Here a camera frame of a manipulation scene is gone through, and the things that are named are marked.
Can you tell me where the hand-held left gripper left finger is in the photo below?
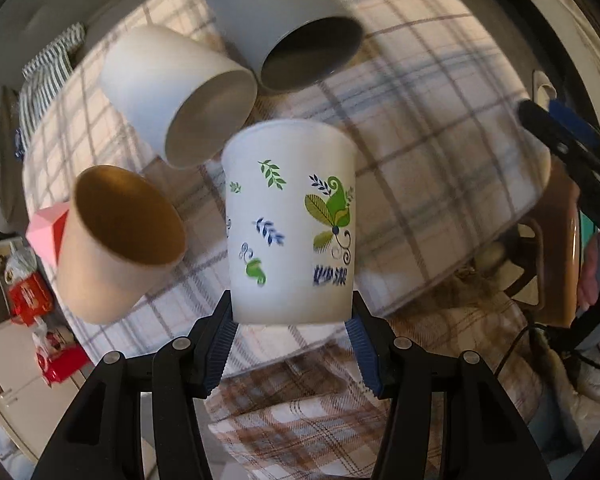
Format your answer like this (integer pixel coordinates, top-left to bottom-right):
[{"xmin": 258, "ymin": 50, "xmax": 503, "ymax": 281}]
[{"xmin": 32, "ymin": 290, "xmax": 239, "ymax": 480}]

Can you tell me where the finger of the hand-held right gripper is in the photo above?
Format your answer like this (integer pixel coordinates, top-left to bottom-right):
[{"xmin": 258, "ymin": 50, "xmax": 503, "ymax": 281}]
[
  {"xmin": 549, "ymin": 99, "xmax": 600, "ymax": 186},
  {"xmin": 517, "ymin": 100, "xmax": 600, "ymax": 241}
]

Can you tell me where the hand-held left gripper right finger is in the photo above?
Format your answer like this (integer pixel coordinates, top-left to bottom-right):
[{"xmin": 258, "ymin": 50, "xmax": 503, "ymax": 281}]
[{"xmin": 344, "ymin": 291, "xmax": 552, "ymax": 480}]

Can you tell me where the white leaf print paper cup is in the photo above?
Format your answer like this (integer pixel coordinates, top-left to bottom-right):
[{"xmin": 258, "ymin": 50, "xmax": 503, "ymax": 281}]
[{"xmin": 221, "ymin": 119, "xmax": 357, "ymax": 326}]

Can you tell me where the brown paper cup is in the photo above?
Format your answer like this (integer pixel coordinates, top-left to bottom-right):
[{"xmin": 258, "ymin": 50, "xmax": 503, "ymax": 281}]
[{"xmin": 55, "ymin": 165, "xmax": 187, "ymax": 325}]

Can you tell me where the grey paper cup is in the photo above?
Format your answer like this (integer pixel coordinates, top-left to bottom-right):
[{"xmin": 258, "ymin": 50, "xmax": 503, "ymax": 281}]
[{"xmin": 204, "ymin": 0, "xmax": 365, "ymax": 94}]

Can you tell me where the person's right hand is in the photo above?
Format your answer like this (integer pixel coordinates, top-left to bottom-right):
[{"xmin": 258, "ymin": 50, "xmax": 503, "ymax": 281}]
[{"xmin": 577, "ymin": 240, "xmax": 600, "ymax": 312}]

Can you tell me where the brown plaid cloth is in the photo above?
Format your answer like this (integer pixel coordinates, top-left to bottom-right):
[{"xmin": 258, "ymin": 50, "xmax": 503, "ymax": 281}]
[{"xmin": 206, "ymin": 280, "xmax": 586, "ymax": 480}]

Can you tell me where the brown wooden chair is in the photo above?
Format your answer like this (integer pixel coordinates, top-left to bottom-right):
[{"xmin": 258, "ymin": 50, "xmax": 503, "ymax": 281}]
[{"xmin": 472, "ymin": 157, "xmax": 583, "ymax": 327}]

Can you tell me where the plaid tablecloth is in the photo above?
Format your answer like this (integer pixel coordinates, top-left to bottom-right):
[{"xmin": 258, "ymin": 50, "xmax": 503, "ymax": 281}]
[{"xmin": 22, "ymin": 0, "xmax": 552, "ymax": 376}]

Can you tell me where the red snack packet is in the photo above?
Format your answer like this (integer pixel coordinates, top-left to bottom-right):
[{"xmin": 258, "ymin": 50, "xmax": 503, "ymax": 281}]
[{"xmin": 6, "ymin": 269, "xmax": 54, "ymax": 327}]

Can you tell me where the pink and red faceted box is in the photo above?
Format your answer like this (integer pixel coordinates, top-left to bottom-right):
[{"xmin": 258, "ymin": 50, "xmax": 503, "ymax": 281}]
[{"xmin": 25, "ymin": 204, "xmax": 71, "ymax": 265}]

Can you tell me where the white cabinet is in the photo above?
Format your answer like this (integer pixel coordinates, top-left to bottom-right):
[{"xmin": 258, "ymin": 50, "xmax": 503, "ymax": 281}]
[{"xmin": 0, "ymin": 317, "xmax": 88, "ymax": 466}]

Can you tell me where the striped cloth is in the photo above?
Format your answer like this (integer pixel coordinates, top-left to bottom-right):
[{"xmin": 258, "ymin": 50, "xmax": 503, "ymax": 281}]
[{"xmin": 19, "ymin": 22, "xmax": 86, "ymax": 137}]

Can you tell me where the black cable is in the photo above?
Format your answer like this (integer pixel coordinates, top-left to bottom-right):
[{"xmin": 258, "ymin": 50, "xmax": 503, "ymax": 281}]
[{"xmin": 494, "ymin": 324, "xmax": 600, "ymax": 376}]

